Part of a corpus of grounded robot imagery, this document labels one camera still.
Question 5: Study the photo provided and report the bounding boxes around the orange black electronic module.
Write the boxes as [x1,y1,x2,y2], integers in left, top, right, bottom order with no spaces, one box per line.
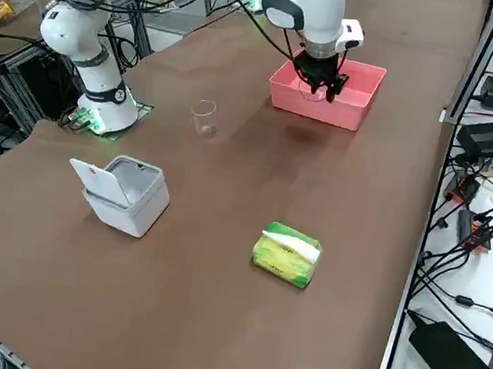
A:
[453,208,493,256]

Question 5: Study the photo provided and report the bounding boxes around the green tissue pack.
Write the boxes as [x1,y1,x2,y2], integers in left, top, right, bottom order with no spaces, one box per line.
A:
[247,218,327,292]

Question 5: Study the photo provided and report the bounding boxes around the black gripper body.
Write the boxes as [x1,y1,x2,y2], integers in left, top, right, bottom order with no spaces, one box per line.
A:
[291,48,340,87]

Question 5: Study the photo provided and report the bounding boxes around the pink plastic container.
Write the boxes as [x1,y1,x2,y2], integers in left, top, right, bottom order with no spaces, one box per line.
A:
[263,50,389,135]

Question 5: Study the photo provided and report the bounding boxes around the large glass beaker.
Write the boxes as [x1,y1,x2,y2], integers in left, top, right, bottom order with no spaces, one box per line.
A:
[187,97,221,142]

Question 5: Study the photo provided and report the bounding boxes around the white bin with lid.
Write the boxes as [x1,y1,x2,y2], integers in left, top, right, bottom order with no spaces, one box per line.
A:
[60,147,176,242]

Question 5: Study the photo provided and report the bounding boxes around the aluminium frame post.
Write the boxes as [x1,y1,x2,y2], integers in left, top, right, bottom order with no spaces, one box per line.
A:
[440,0,493,130]

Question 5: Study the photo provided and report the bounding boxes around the red black electronic module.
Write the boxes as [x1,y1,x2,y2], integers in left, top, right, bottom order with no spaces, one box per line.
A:
[443,169,483,205]

